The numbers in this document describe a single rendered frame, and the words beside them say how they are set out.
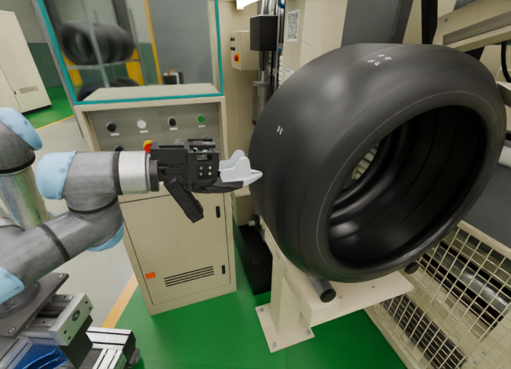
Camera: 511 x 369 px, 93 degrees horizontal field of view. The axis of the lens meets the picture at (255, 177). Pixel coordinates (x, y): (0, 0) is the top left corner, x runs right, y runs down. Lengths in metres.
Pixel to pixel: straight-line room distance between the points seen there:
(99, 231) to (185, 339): 1.26
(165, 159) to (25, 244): 0.23
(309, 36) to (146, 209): 0.97
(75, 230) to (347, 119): 0.47
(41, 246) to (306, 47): 0.72
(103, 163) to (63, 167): 0.05
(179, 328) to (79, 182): 1.39
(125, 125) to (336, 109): 0.90
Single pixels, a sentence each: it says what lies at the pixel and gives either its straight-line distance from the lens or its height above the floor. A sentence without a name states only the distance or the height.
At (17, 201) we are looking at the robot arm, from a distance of 0.94.
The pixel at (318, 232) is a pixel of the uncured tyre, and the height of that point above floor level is 1.16.
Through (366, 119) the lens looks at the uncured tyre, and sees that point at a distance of 0.43.
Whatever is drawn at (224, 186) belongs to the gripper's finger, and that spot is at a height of 1.24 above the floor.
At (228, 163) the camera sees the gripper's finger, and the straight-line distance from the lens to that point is 0.49.
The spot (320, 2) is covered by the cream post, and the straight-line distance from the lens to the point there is 0.79.
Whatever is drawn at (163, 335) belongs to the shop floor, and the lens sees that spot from 1.74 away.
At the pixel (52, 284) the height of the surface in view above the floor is 0.72.
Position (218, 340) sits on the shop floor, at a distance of 1.66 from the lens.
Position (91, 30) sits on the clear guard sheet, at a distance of 1.08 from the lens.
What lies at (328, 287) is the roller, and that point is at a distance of 0.71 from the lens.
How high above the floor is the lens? 1.48
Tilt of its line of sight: 30 degrees down
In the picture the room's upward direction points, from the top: straight up
